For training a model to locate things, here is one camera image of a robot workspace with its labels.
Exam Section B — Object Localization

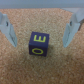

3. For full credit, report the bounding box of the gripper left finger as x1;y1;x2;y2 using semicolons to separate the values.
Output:
0;12;18;48

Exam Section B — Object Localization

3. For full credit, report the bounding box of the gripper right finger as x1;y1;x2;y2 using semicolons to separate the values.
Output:
62;8;84;48

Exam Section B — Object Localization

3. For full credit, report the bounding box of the purple block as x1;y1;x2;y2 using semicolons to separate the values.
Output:
27;31;50;57

